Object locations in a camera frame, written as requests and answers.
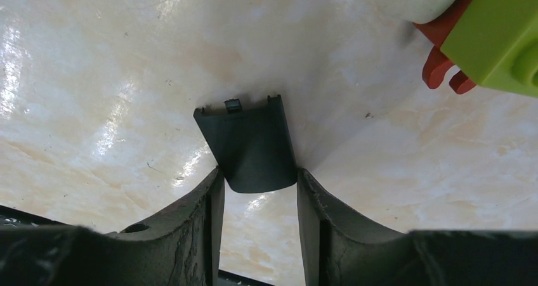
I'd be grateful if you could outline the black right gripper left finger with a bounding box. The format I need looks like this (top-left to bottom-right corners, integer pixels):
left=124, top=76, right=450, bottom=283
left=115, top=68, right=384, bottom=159
left=1, top=169, right=224, bottom=285

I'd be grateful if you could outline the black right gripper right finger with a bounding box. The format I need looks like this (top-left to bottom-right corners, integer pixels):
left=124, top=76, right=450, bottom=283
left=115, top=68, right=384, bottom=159
left=297, top=169, right=537, bottom=285

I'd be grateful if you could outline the black battery cover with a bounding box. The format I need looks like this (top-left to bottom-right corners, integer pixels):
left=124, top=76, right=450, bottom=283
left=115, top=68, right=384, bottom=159
left=193, top=95, right=298, bottom=194

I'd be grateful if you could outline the colourful toy brick train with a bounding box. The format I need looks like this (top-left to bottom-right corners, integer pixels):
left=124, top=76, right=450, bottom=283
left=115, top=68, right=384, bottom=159
left=376, top=0, right=537, bottom=97

